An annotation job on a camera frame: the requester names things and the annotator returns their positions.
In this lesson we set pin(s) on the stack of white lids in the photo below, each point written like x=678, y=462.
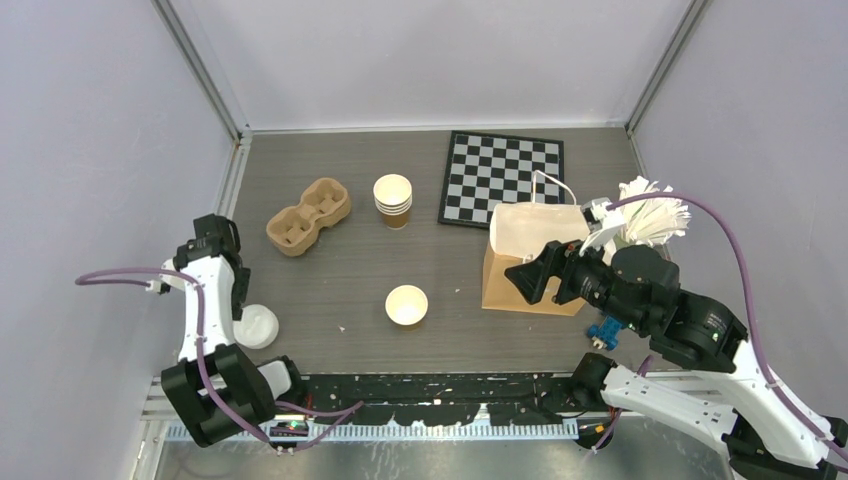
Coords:
x=258, y=327

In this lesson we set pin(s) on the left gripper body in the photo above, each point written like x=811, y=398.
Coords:
x=239, y=290

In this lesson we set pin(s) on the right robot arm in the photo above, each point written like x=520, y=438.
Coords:
x=753, y=427

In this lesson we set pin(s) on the black white checkerboard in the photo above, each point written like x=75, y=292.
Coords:
x=485, y=169

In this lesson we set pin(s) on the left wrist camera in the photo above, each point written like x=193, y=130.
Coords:
x=158, y=287

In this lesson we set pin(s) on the brown paper coffee cup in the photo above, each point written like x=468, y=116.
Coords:
x=406, y=305

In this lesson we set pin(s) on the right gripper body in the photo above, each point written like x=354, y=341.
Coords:
x=586, y=275

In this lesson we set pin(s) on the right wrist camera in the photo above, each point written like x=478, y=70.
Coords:
x=604, y=224

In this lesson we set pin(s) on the blue toy block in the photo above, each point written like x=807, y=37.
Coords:
x=604, y=335

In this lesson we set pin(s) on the green cup of paper sticks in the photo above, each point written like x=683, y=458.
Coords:
x=652, y=223

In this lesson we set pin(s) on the brown pulp cup carrier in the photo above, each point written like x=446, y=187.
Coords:
x=295, y=229

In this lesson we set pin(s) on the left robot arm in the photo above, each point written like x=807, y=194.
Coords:
x=214, y=388

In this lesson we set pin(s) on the stack of paper cups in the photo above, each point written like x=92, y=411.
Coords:
x=393, y=199

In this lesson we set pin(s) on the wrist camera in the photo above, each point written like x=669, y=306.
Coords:
x=604, y=224
x=158, y=287

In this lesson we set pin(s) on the brown paper bag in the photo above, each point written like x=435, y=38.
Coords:
x=518, y=232

